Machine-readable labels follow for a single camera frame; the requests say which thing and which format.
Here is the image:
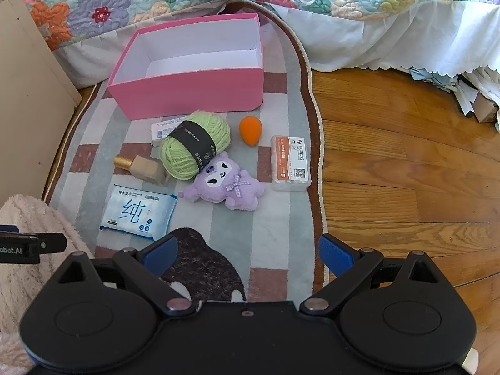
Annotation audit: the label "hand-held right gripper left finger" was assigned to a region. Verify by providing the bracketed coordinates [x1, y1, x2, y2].
[58, 235, 197, 317]

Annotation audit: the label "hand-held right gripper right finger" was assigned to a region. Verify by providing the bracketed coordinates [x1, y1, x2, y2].
[300, 233, 450, 316]

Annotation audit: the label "blue wet wipes pack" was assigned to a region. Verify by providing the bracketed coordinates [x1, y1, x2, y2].
[99, 183, 178, 242]

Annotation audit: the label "gold-cap foundation bottle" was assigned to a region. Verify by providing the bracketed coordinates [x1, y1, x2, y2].
[113, 155, 170, 187]

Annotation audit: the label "purple plush toy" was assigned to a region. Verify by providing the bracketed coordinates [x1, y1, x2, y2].
[178, 152, 265, 212]

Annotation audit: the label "green yarn ball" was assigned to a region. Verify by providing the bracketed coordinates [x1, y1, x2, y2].
[159, 110, 232, 181]

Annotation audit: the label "clear orange-label floss box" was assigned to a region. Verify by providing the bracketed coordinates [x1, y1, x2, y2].
[271, 134, 312, 192]

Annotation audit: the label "small white carton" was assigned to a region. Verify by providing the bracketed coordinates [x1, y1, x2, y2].
[151, 115, 196, 144]

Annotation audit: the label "orange makeup sponge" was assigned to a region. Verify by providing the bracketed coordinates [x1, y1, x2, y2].
[239, 116, 263, 148]

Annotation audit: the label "pink cardboard box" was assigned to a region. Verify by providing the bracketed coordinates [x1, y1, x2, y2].
[107, 13, 265, 121]

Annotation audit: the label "fluffy white cloth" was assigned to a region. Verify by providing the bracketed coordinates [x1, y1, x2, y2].
[0, 193, 96, 375]

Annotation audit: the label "checkered rug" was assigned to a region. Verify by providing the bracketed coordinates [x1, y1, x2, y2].
[41, 0, 331, 305]

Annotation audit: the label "beige wooden board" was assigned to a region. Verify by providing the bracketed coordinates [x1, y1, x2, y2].
[0, 0, 83, 204]

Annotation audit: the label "papers under bed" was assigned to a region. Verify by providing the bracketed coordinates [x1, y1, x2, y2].
[408, 64, 500, 131]

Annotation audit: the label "white bed skirt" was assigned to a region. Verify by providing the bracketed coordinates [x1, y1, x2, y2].
[52, 0, 500, 90]

